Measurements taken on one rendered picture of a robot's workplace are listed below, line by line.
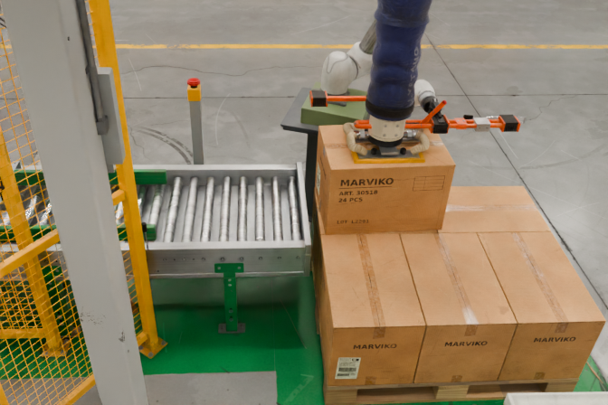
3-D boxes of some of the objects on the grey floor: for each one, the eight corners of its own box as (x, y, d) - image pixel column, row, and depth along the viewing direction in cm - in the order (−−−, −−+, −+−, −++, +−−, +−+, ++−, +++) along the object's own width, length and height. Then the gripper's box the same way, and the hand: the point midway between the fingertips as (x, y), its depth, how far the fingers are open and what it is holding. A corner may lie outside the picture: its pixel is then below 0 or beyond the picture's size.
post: (197, 231, 383) (186, 89, 325) (198, 225, 389) (187, 83, 331) (208, 231, 384) (199, 89, 326) (209, 225, 389) (200, 83, 332)
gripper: (439, 89, 305) (451, 111, 285) (433, 117, 314) (445, 142, 295) (424, 89, 304) (436, 111, 285) (419, 117, 314) (431, 142, 294)
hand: (439, 123), depth 292 cm, fingers closed on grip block, 4 cm apart
